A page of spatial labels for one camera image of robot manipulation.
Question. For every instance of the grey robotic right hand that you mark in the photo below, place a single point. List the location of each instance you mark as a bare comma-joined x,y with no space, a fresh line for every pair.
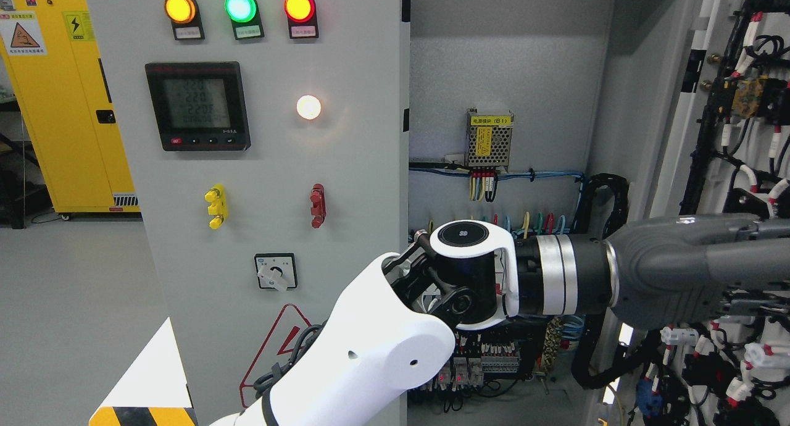
671,270

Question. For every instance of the grey cabinet door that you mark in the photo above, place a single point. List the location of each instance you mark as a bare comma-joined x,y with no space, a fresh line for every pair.
357,67
693,110

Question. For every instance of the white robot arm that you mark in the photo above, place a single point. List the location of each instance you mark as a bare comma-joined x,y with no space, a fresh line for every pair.
392,328

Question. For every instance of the relay terminal row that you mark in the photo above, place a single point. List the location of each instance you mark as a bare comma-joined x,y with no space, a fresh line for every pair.
479,359

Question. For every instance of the metal mesh power supply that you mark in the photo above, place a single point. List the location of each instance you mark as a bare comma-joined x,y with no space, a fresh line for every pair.
488,139

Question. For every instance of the white indicator light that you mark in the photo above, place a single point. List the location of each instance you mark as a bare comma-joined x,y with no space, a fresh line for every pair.
309,107

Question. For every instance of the red electric hazard sticker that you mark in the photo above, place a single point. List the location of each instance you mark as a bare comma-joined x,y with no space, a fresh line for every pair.
277,346

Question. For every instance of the red indicator light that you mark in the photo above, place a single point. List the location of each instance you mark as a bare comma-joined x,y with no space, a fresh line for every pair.
302,19

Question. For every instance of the black digital power meter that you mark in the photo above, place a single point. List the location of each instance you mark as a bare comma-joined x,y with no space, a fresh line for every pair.
199,105

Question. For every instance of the green indicator light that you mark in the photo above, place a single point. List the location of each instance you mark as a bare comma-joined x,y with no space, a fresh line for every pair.
245,20

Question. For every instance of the amber indicator light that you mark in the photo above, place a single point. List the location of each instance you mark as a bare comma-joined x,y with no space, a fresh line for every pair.
185,20

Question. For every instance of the yellow safety cabinet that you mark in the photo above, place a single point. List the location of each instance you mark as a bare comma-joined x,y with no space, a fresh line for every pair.
55,68

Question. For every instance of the red terminal post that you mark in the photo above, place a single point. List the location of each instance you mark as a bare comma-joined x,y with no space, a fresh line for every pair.
318,205

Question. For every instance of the black white rotary switch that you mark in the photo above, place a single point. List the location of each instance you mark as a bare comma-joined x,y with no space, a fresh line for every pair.
276,271

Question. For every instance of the yellow terminal post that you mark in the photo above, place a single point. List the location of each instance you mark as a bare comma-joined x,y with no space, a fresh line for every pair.
217,206

